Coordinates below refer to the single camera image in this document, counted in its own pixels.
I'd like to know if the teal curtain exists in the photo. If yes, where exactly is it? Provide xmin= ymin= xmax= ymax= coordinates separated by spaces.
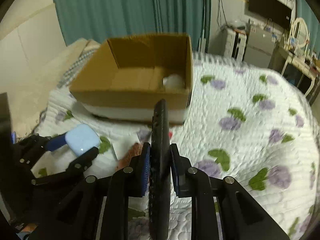
xmin=296 ymin=0 xmax=320 ymax=58
xmin=53 ymin=0 xmax=211 ymax=50

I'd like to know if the black wall television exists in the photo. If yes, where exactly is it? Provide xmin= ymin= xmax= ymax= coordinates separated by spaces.
xmin=248 ymin=0 xmax=292 ymax=30

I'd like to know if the white oval mirror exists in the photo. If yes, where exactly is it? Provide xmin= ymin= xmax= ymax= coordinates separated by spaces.
xmin=290 ymin=17 xmax=310 ymax=48

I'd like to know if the grey small refrigerator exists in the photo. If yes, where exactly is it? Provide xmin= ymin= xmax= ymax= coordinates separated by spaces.
xmin=244 ymin=25 xmax=276 ymax=68

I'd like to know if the white dressing table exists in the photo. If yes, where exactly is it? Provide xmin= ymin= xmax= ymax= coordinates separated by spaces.
xmin=279 ymin=46 xmax=319 ymax=97

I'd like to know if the white suitcase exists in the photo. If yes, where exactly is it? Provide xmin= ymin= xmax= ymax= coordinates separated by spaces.
xmin=221 ymin=28 xmax=247 ymax=62

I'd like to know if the light blue earbuds case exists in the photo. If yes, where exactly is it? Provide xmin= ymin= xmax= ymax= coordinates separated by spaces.
xmin=65 ymin=124 xmax=100 ymax=157

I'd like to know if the white round object in box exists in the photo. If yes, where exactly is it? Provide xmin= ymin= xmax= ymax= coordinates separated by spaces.
xmin=163 ymin=74 xmax=185 ymax=89

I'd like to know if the checkered bed sheet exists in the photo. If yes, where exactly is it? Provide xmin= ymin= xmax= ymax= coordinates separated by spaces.
xmin=57 ymin=47 xmax=98 ymax=88

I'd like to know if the brown cardboard box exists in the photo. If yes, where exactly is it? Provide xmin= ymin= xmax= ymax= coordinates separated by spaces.
xmin=69 ymin=34 xmax=193 ymax=125

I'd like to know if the beige blanket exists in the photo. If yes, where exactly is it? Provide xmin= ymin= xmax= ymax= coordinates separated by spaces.
xmin=8 ymin=38 xmax=100 ymax=138

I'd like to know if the teal right curtain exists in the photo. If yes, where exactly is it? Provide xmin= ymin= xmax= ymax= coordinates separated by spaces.
xmin=296 ymin=0 xmax=320 ymax=58

